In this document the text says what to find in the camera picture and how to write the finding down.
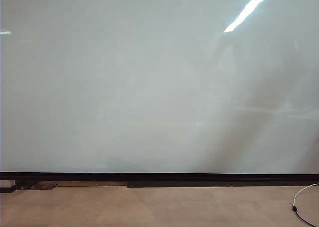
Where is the white glass whiteboard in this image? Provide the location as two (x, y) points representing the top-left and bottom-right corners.
(0, 0), (319, 174)

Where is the black whiteboard stand foot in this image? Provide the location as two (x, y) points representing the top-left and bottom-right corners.
(0, 179), (17, 194)

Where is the black whiteboard frame bar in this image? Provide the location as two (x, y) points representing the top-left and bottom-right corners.
(0, 171), (319, 182)

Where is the white cable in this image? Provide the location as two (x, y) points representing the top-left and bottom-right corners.
(293, 183), (319, 206)

